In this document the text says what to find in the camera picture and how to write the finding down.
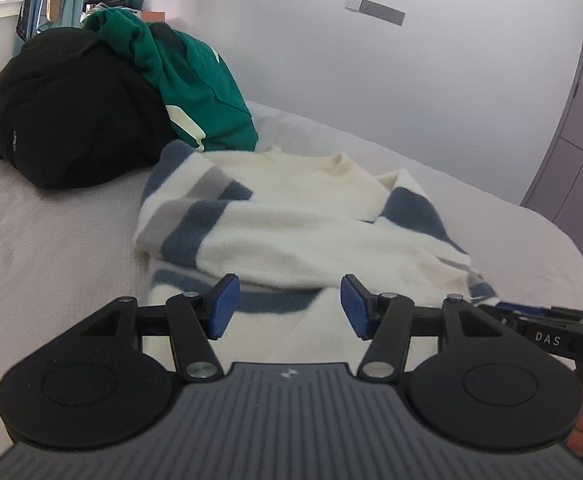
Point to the grey door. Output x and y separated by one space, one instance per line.
571 185

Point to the black garment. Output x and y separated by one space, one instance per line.
71 120

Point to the grey bed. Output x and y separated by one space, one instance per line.
46 240

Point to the cream blue-striped sweater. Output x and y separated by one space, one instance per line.
291 220

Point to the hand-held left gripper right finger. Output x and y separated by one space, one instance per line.
354 305

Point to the grey wall switch panel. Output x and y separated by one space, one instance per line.
381 10

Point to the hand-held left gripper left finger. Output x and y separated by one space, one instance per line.
224 305

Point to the pink box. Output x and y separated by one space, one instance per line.
154 16

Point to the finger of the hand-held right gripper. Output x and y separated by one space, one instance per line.
509 312

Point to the green garment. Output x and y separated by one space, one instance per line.
196 80

